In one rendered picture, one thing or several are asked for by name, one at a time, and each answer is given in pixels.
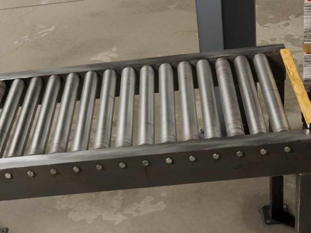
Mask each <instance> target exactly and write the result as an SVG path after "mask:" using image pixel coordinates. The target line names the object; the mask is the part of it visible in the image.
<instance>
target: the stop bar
mask: <svg viewBox="0 0 311 233"><path fill-rule="evenodd" d="M280 54H281V56H282V59H283V62H284V64H285V67H286V70H287V72H288V75H289V78H290V81H291V83H292V86H293V89H294V91H295V94H296V97H297V99H298V102H299V105H300V108H301V110H302V113H303V115H304V118H305V121H306V124H307V126H308V128H309V129H311V102H310V99H309V97H308V94H307V92H306V89H305V87H304V84H303V82H302V79H301V77H300V75H299V72H298V69H297V67H296V65H295V62H294V58H293V57H292V54H291V52H290V50H289V48H285V49H280Z"/></svg>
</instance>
